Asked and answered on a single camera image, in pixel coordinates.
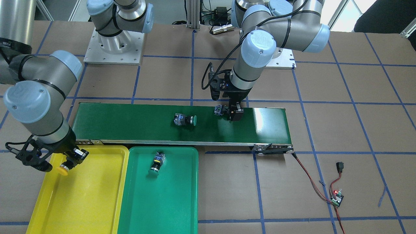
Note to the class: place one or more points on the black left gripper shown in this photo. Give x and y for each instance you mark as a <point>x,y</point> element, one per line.
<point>237,96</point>

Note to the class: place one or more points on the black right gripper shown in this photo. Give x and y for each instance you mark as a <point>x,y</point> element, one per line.
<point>69,144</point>

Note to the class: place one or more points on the yellow push button switch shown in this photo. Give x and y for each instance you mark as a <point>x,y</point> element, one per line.
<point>221,110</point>
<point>69,164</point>

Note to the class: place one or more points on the green push button switch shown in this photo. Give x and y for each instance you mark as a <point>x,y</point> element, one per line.
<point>158,161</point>
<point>183,120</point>

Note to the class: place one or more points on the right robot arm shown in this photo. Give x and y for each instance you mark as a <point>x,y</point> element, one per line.
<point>39,86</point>

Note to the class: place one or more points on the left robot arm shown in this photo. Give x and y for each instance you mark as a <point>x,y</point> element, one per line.
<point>265,27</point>

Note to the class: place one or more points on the yellow plastic tray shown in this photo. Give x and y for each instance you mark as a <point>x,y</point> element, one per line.
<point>87,200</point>

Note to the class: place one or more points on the green conveyor belt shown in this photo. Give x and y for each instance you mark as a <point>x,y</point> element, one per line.
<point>264,130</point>

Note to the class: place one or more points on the black power adapter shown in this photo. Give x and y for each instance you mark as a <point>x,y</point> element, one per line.
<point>221,13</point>

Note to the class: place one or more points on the green plastic tray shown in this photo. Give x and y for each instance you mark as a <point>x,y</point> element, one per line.
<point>163,204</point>

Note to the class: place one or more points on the motor controller circuit board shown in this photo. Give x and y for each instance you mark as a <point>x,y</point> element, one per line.
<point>336,198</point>

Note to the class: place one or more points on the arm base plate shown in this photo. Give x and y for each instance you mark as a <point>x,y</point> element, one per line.
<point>123,49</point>
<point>282,59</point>

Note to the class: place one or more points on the aluminium frame post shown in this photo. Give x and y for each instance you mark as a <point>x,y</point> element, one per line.
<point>193,9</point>

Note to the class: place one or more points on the black rocker switch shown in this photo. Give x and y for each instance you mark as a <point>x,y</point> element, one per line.
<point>340,167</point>

